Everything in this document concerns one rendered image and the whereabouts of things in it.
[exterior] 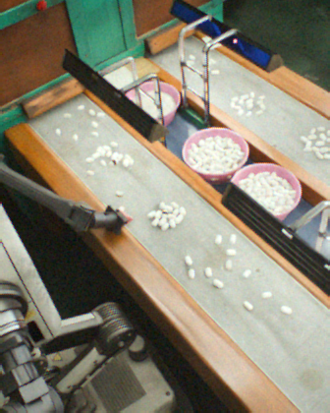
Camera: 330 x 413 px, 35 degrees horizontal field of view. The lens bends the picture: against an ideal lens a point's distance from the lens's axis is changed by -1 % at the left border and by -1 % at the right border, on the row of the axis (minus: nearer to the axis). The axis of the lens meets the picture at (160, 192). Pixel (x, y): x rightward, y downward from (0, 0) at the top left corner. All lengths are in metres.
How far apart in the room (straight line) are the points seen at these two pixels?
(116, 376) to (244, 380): 0.54
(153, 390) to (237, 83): 1.41
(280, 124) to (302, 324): 0.93
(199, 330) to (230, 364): 0.14
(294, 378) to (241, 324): 0.23
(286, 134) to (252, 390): 1.10
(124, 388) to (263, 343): 0.54
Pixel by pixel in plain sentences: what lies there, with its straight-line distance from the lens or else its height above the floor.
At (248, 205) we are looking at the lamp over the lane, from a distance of 1.53.
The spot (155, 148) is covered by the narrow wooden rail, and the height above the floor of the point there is 0.76.
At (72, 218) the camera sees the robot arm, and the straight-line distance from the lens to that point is 1.78.
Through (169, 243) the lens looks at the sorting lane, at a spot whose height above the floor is 0.74.
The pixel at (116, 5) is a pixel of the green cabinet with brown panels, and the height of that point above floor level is 1.08.
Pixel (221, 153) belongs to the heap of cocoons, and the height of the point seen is 0.74.
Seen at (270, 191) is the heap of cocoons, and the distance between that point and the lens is 2.04.
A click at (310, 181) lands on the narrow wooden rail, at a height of 0.76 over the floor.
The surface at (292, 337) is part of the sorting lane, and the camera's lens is 1.72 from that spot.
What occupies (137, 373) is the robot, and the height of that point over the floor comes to 0.48.
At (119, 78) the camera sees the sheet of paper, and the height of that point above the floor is 0.78.
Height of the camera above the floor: 2.28
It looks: 49 degrees down
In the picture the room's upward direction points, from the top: 8 degrees counter-clockwise
